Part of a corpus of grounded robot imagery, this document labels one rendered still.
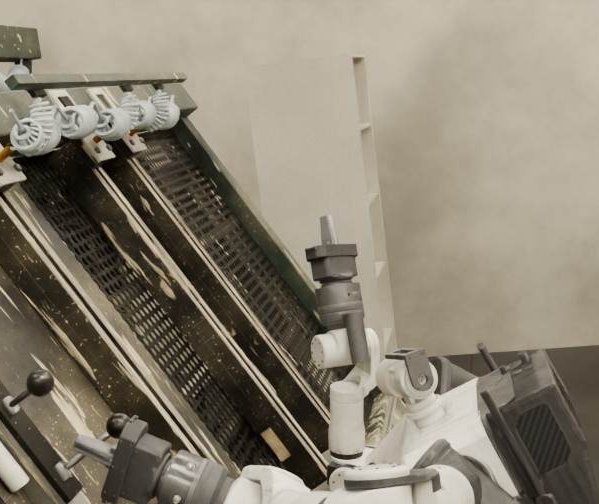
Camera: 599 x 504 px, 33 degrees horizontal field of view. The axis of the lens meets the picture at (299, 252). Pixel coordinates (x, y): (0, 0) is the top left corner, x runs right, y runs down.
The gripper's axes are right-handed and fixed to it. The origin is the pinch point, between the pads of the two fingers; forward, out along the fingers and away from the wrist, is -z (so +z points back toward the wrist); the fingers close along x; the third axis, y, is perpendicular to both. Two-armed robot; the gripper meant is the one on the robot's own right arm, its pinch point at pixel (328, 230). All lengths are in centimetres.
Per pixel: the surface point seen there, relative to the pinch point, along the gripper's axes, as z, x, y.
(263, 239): -18, -81, 99
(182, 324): 11.6, 1.4, 46.2
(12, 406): 25, 71, 1
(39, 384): 23, 73, -9
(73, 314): 10, 46, 21
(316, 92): -118, -245, 209
